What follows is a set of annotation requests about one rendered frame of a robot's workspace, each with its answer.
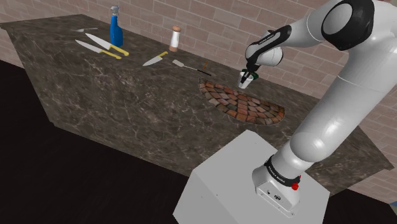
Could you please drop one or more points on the grey robot stand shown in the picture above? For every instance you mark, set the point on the grey robot stand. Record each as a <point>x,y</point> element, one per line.
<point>223,186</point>

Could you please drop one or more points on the brick patterned half-round inlay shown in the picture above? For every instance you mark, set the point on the brick patterned half-round inlay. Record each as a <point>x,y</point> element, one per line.
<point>242,104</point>

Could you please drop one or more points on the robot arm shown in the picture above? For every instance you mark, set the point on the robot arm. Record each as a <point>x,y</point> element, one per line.
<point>341,102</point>

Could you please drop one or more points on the blue spray bottle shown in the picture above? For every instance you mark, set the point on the blue spray bottle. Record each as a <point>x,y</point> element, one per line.
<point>116,34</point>

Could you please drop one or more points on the small brown stick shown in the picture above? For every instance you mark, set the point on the small brown stick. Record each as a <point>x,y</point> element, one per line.
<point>205,65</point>

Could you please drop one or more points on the silver spoon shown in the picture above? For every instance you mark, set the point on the silver spoon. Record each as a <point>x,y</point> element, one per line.
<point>82,30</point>

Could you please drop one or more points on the white and green cup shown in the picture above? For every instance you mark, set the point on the white and green cup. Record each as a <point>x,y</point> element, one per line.
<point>245,84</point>

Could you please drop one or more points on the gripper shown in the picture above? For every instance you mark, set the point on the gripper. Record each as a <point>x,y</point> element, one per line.
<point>253,68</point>

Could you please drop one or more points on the white shaker with brown cap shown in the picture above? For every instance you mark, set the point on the white shaker with brown cap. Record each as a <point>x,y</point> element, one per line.
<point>174,38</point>

